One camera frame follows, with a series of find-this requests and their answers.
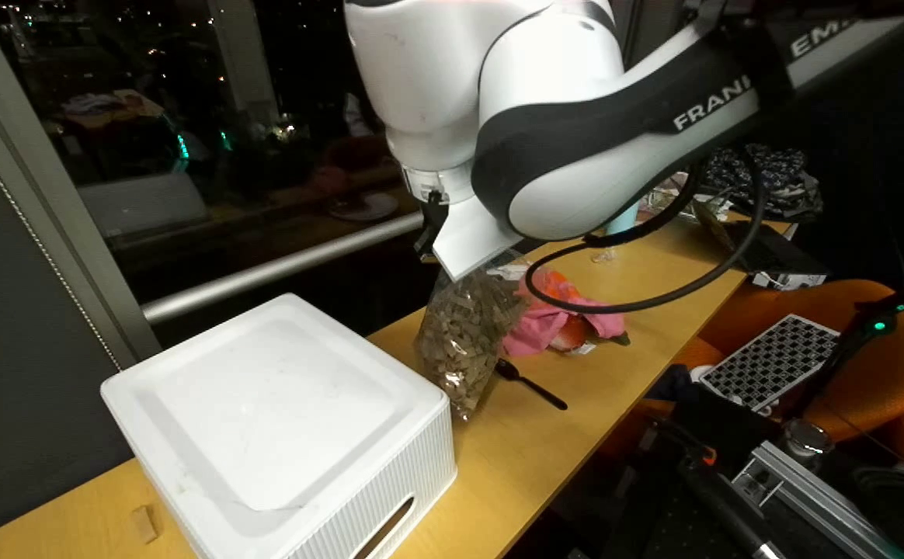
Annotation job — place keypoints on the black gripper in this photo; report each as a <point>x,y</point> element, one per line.
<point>436,222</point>

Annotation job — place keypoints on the pink shirt orange print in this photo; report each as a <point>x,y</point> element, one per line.
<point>532,327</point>

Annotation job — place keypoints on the red turnip plushie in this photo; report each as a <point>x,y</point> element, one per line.
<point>569,333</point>

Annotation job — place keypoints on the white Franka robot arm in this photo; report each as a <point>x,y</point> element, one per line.
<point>576,156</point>

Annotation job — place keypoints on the white plastic basket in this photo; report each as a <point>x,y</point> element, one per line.
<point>275,424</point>

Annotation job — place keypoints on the black plastic spoon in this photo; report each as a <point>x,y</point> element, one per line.
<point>507,370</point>

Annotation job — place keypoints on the silver metal handrail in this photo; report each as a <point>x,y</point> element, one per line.
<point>266,272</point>

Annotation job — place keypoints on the black flat device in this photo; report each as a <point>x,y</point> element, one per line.
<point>772,253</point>

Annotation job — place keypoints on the dark patterned cloth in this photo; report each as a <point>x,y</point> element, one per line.
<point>772,182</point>

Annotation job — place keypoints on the checkerboard calibration board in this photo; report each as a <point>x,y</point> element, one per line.
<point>772,362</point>

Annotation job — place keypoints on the black camera green light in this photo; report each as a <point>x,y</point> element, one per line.
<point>874,327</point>

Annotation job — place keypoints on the aluminium extrusion rail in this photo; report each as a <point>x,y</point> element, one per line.
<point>811,497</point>

